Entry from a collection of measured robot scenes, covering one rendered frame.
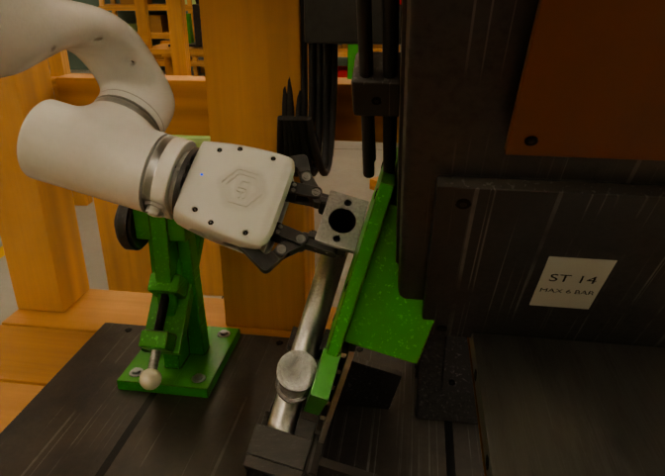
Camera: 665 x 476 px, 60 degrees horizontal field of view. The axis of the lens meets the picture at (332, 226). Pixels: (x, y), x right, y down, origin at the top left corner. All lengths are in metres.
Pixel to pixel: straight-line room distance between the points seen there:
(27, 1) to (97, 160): 0.15
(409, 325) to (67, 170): 0.35
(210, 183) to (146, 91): 0.13
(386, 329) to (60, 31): 0.37
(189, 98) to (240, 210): 0.44
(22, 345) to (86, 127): 0.54
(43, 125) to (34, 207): 0.45
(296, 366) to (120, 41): 0.35
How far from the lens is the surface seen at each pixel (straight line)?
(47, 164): 0.62
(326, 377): 0.52
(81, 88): 1.05
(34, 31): 0.53
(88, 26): 0.57
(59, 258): 1.10
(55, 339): 1.06
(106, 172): 0.59
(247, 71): 0.84
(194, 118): 0.98
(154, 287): 0.80
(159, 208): 0.58
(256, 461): 0.63
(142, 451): 0.77
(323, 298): 0.66
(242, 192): 0.56
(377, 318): 0.51
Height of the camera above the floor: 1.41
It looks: 23 degrees down
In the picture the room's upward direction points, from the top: straight up
